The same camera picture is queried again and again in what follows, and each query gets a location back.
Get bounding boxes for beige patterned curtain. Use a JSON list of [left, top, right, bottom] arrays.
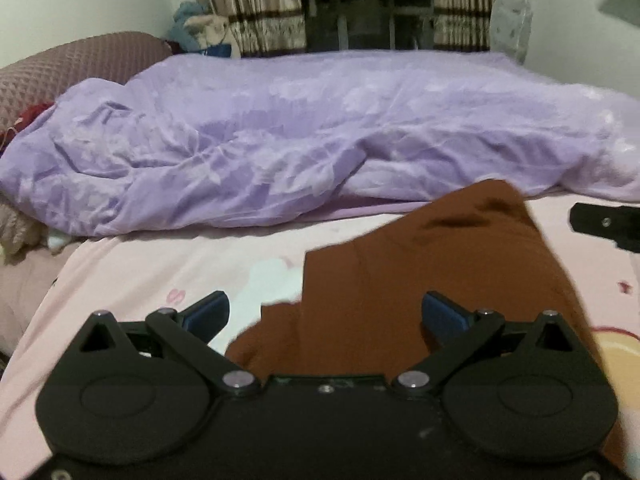
[[432, 0, 499, 54], [186, 0, 307, 59]]

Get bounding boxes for pink printed bed sheet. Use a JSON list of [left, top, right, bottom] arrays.
[[0, 194, 640, 480]]

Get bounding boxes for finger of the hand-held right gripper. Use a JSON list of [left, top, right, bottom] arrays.
[[569, 202, 640, 254]]

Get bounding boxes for grey clothes pile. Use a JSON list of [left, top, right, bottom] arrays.
[[0, 199, 47, 262]]

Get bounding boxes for plush toys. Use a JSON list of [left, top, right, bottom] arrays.
[[169, 1, 242, 59]]

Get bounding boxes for purple quilt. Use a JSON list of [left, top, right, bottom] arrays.
[[0, 50, 640, 239]]

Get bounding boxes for mauve quilted headboard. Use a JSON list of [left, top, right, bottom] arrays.
[[0, 32, 174, 134]]

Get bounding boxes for red cloth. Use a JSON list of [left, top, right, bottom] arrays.
[[0, 102, 54, 142]]

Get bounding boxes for mauve pillow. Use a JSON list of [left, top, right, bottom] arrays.
[[0, 242, 77, 357]]

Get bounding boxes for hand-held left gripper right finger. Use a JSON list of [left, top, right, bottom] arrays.
[[392, 290, 582, 399]]

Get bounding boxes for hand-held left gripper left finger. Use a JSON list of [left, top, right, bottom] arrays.
[[74, 290, 262, 397]]

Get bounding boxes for brown garment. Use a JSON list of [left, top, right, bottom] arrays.
[[225, 179, 632, 480]]

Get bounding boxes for dark window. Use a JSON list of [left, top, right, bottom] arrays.
[[299, 0, 437, 54]]

